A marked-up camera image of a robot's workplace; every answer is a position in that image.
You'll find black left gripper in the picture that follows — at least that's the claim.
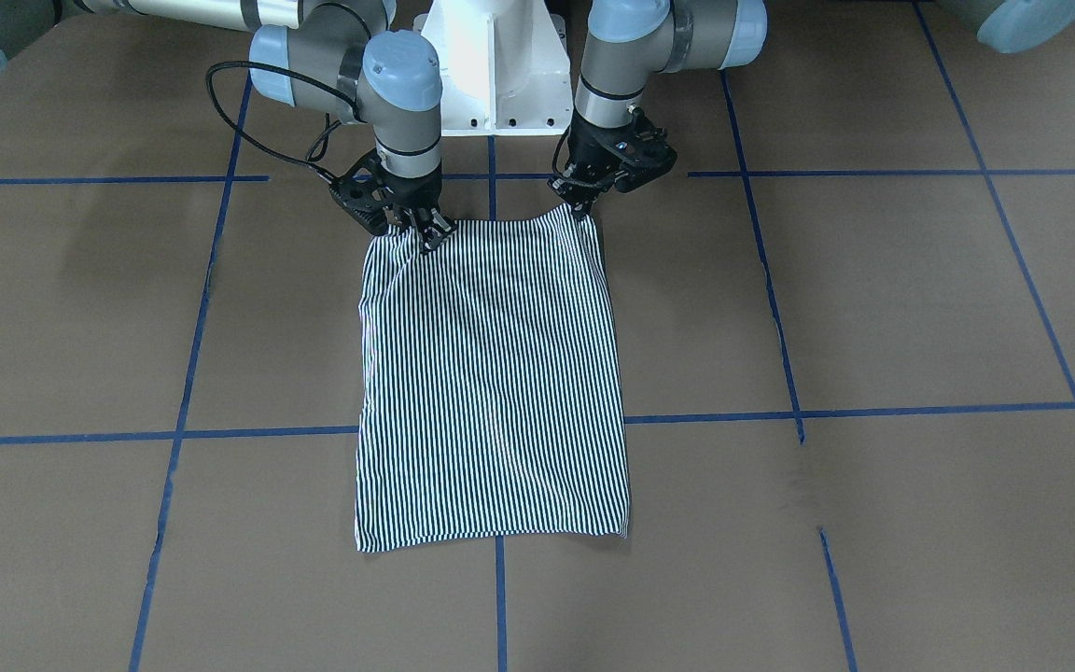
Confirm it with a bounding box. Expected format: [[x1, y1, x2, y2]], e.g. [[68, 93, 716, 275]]
[[549, 118, 636, 220]]

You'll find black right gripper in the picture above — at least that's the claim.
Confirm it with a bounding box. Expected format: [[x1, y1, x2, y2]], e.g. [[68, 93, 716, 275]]
[[379, 167, 457, 254]]

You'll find striped polo shirt white collar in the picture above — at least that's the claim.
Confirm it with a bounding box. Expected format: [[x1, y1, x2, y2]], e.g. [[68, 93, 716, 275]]
[[354, 204, 631, 553]]

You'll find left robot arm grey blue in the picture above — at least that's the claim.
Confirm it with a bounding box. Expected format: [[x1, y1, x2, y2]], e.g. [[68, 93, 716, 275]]
[[549, 1, 1075, 221]]

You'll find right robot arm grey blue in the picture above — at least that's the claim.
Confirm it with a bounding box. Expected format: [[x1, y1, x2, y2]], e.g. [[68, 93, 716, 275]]
[[0, 1, 455, 251]]

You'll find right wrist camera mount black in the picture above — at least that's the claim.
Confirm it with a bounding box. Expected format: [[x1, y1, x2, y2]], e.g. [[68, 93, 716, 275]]
[[326, 151, 393, 237]]

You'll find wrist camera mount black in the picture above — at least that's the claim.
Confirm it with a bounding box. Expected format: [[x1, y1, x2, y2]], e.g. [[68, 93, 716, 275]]
[[326, 151, 393, 237], [607, 110, 677, 194]]

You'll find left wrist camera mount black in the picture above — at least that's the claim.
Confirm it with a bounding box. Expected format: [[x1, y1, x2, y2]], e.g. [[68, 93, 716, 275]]
[[607, 110, 677, 194]]

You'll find white pedestal column base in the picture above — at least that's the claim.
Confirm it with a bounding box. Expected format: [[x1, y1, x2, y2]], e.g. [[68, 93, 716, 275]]
[[412, 1, 573, 137]]

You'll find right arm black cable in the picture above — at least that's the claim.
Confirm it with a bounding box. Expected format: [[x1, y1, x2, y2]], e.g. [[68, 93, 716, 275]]
[[205, 61, 361, 188]]

